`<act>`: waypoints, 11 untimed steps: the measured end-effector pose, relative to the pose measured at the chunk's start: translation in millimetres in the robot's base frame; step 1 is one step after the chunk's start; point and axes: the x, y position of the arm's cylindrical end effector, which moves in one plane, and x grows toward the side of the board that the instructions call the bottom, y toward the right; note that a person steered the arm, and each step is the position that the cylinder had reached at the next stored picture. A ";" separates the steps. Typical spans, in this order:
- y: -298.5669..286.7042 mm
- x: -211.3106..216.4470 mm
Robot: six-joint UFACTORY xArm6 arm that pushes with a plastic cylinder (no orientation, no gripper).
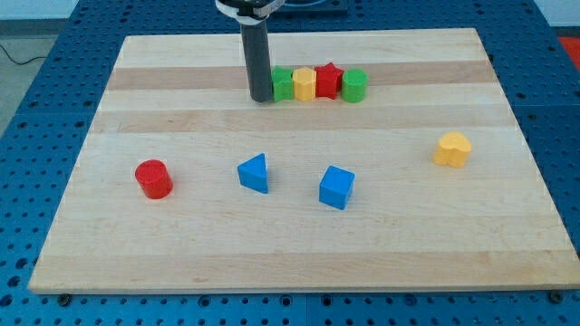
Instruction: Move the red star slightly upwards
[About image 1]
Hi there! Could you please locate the green cylinder block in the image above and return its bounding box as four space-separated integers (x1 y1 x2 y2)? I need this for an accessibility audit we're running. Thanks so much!
341 69 369 103

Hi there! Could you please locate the red cylinder block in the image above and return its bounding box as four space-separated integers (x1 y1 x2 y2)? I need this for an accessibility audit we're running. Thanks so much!
134 159 173 199

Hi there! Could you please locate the yellow heart block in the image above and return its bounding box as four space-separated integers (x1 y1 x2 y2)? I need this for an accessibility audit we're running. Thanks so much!
432 131 472 168

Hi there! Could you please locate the red object at right edge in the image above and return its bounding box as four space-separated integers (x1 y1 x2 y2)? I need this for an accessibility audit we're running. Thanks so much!
558 36 580 70

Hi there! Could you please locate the blue cube block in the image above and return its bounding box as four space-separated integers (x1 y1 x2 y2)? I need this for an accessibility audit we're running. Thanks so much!
319 166 355 210

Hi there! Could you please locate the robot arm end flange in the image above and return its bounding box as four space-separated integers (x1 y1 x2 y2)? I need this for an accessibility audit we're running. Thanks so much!
215 0 285 25

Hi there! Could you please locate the green star block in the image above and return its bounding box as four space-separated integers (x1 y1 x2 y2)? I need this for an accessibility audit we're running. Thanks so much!
271 66 294 102

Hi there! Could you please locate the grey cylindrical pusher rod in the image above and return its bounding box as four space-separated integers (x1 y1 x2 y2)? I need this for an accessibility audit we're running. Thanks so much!
240 20 274 102

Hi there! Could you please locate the black cable on floor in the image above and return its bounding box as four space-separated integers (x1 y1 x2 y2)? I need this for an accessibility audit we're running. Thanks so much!
0 43 49 66

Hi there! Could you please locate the wooden board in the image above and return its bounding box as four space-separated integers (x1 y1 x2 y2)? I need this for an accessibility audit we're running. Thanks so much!
29 28 579 294

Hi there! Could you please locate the blue triangle block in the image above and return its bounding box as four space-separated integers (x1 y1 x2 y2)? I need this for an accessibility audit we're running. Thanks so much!
237 153 269 194

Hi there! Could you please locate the red star block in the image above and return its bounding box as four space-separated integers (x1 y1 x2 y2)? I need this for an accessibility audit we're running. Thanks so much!
314 62 343 100

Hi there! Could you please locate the yellow hexagon block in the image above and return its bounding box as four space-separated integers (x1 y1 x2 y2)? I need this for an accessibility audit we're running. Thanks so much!
292 67 316 101

